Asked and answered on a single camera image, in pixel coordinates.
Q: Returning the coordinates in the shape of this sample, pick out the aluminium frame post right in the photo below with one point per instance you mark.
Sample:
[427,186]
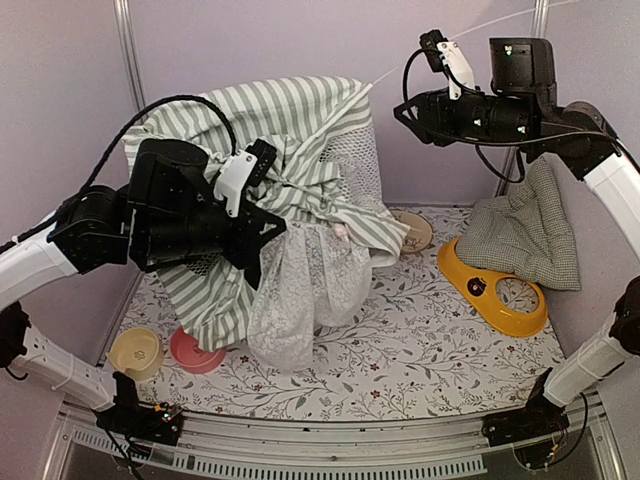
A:
[529,49]

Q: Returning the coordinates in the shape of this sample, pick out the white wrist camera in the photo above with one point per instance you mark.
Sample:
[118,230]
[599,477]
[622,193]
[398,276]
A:
[246,169]
[446,57]

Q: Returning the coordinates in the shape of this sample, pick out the green striped pet tent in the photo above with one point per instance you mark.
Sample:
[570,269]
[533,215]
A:
[324,184]

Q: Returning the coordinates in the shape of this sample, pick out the round wooden floral plate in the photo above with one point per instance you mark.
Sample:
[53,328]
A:
[420,233]

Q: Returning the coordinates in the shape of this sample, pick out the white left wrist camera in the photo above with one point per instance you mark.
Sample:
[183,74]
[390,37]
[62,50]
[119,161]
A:
[246,169]

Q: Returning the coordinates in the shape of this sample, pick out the floral table mat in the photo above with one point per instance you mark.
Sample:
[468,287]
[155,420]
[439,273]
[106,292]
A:
[415,349]

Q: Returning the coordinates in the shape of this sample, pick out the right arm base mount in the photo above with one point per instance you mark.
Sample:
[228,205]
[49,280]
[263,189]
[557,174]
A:
[522,424]

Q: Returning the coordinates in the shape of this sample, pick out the front aluminium rail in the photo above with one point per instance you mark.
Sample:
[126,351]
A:
[222,447]

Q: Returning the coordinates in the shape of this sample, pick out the green checked cushion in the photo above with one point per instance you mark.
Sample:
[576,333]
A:
[525,233]

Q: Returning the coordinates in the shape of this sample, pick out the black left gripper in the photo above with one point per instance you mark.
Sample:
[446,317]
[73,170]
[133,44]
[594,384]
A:
[253,233]

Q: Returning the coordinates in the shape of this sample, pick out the pink pet bowl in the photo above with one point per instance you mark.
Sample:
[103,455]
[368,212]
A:
[186,352]

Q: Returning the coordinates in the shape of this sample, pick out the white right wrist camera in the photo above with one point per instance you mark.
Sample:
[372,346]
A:
[446,57]

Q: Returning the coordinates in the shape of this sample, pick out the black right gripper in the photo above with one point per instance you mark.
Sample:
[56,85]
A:
[432,105]

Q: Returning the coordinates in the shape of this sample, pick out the yellow double pet bowl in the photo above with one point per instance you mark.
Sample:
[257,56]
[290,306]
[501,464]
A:
[480,288]

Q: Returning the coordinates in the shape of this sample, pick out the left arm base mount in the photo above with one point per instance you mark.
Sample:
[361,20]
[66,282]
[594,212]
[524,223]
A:
[159,423]

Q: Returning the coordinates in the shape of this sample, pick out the aluminium frame post left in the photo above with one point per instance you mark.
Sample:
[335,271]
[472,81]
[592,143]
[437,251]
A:
[125,30]

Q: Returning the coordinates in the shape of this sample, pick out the cream pet bowl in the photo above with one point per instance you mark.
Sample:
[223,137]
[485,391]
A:
[137,353]

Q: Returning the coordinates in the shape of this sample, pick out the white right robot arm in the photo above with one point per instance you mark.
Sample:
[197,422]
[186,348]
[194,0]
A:
[587,70]

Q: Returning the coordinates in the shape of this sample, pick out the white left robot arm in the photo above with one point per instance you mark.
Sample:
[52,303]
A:
[93,230]

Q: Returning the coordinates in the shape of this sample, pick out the aluminium frame post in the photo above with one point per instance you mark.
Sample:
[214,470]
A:
[125,30]
[529,49]

